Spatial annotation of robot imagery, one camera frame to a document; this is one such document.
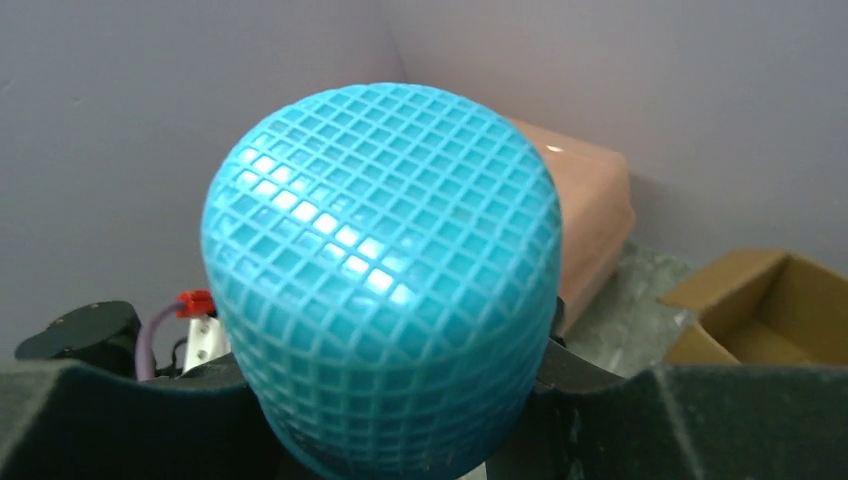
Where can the blue toy microphone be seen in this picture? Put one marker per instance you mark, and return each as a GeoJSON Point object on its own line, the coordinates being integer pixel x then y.
{"type": "Point", "coordinates": [385, 260]}

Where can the orange plastic storage box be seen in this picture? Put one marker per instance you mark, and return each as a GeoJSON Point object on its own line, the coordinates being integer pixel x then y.
{"type": "Point", "coordinates": [593, 185]}

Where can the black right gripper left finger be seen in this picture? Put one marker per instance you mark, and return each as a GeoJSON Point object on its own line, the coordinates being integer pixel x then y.
{"type": "Point", "coordinates": [62, 419]}

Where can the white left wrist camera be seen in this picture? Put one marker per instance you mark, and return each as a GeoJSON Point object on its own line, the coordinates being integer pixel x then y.
{"type": "Point", "coordinates": [206, 338]}

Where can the brown cardboard box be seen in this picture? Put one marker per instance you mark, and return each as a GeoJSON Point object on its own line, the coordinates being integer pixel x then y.
{"type": "Point", "coordinates": [762, 307]}

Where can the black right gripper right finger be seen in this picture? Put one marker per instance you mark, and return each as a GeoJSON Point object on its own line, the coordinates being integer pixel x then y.
{"type": "Point", "coordinates": [678, 422]}

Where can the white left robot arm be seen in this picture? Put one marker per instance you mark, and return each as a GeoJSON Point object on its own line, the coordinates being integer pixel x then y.
{"type": "Point", "coordinates": [102, 335]}

